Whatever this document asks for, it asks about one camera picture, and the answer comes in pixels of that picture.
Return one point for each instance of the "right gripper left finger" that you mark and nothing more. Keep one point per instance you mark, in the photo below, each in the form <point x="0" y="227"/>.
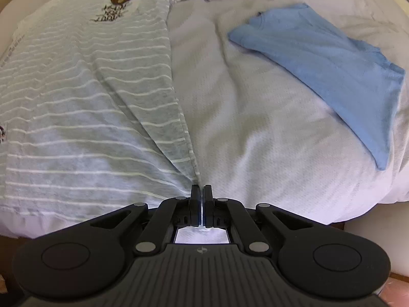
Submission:
<point x="172" y="214"/>

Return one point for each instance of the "light blue t-shirt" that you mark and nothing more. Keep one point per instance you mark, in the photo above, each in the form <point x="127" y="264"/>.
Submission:
<point x="351" y="76"/>

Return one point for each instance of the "white bed duvet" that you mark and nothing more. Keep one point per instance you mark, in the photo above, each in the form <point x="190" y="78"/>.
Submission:
<point x="260" y="135"/>

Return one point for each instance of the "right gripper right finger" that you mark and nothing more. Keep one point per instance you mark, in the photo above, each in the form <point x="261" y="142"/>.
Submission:
<point x="232" y="216"/>

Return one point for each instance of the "grey white striped shirt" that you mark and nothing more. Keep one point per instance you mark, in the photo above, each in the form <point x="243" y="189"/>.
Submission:
<point x="90" y="121"/>

